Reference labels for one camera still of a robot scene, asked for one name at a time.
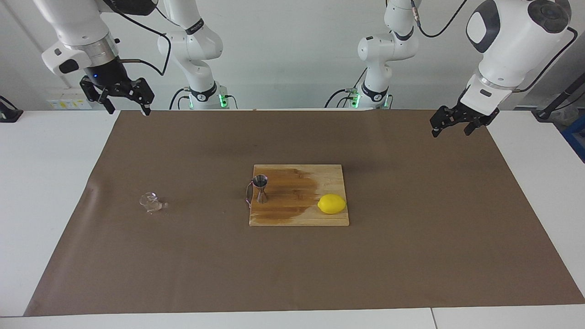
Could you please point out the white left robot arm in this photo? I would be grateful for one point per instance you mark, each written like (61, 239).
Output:
(512, 45)

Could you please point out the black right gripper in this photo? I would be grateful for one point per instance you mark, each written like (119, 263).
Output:
(109, 75)

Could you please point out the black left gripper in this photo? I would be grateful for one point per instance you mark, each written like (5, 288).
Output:
(470, 111)

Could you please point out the yellow lemon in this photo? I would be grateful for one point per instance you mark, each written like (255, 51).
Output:
(332, 204)

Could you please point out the black stand pole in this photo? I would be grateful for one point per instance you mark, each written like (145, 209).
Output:
(560, 98)

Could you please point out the small clear glass cup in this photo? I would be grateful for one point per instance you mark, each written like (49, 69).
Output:
(151, 202)

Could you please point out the black table clamp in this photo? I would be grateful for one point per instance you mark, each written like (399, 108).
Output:
(9, 114)

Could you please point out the wooden cutting board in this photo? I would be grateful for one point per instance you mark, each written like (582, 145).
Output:
(292, 205)

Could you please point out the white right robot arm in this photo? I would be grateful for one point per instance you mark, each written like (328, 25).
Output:
(77, 23)

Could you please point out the white wall socket strip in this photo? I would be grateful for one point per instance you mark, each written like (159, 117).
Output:
(68, 104)

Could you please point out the brown paper table mat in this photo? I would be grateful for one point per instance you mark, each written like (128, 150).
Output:
(183, 256)

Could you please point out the steel double jigger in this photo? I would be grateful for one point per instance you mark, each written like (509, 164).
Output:
(261, 183)

